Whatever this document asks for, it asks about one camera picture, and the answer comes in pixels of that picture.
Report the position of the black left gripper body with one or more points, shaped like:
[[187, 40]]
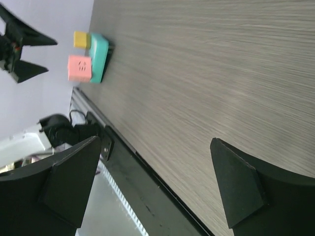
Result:
[[9, 53]]

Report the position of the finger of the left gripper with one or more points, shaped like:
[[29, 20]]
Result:
[[23, 70], [22, 34]]

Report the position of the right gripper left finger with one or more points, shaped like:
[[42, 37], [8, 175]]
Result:
[[49, 197]]

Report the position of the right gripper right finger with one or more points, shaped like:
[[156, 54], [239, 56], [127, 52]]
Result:
[[259, 198]]

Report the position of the pink cube plug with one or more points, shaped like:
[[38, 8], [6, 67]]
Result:
[[79, 68]]

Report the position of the yellow cube plug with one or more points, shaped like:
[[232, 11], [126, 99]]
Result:
[[81, 40]]

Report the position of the teal triangular socket adapter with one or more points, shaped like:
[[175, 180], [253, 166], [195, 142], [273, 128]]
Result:
[[99, 50]]

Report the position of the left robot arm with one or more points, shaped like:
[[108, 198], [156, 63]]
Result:
[[52, 131]]

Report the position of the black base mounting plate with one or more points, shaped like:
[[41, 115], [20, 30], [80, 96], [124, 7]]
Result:
[[155, 208]]

